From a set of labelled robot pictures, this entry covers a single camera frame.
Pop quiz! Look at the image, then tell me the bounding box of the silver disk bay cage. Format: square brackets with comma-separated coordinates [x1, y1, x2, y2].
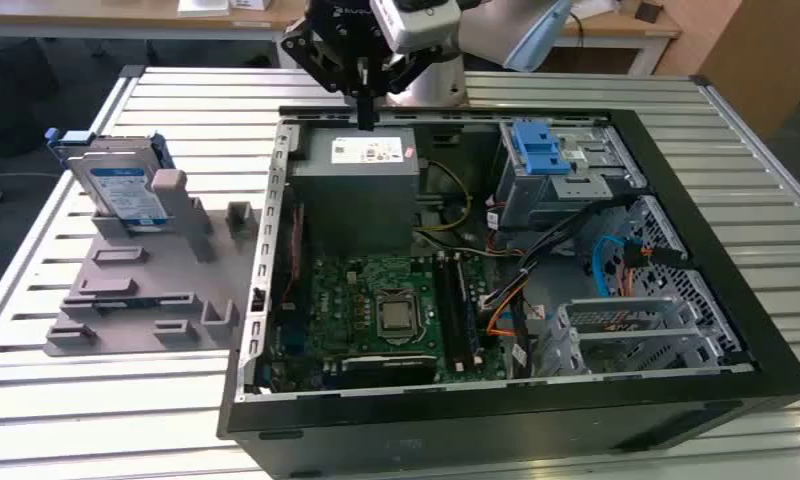
[552, 294, 742, 376]

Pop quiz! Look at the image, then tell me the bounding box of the grey parts rack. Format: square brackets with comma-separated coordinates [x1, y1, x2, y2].
[44, 168, 265, 357]

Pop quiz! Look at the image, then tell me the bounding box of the yellow black power cable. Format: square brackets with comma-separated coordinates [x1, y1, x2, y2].
[424, 159, 476, 234]

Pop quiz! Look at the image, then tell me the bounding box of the black PC case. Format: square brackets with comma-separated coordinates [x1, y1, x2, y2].
[216, 104, 800, 479]

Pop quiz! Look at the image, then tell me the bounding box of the hard disk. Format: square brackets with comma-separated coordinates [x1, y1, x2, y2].
[44, 128, 176, 234]

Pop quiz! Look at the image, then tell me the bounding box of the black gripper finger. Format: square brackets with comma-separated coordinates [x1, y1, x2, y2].
[367, 44, 444, 132]
[278, 18, 369, 132]

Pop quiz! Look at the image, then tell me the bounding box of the green motherboard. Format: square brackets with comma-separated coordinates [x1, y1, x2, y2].
[265, 252, 508, 389]

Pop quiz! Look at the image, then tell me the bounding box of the grey power supply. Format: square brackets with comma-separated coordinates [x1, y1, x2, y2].
[285, 127, 421, 261]

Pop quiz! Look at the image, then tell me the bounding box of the wooden desk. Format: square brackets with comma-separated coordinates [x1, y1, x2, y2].
[0, 0, 683, 76]

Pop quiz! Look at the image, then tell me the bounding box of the blue plastic drive latch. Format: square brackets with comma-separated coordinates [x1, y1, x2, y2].
[512, 121, 579, 176]

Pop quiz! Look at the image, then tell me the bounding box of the black wire bundle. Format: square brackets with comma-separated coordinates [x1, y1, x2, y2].
[483, 197, 641, 311]

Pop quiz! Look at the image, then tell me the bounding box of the black power connector wire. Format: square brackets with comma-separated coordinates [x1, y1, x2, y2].
[612, 241, 693, 301]

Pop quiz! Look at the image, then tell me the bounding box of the wooden cabinet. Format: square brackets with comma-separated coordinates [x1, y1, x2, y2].
[652, 0, 800, 139]

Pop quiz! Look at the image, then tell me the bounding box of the black graphics card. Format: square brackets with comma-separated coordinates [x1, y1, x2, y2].
[337, 353, 439, 386]

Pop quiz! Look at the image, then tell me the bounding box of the blue SATA wire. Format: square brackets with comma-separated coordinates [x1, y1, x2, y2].
[591, 234, 632, 301]

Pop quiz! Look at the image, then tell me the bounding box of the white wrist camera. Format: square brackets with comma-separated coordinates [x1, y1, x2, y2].
[369, 0, 463, 54]

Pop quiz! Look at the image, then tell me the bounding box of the silver optical drive cage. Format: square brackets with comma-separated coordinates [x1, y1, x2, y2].
[496, 119, 645, 231]

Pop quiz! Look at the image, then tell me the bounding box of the black RAM slot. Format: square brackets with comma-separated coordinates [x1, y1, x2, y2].
[459, 252, 489, 366]
[443, 252, 473, 372]
[451, 252, 481, 369]

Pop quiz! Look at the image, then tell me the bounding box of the silver CPU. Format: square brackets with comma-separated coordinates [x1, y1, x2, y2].
[380, 301, 416, 337]

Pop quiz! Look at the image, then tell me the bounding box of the metal socket cover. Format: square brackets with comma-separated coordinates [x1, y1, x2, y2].
[371, 287, 427, 349]

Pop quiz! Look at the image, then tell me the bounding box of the orange yellow wire bundle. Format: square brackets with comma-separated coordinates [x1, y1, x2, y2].
[485, 277, 541, 346]

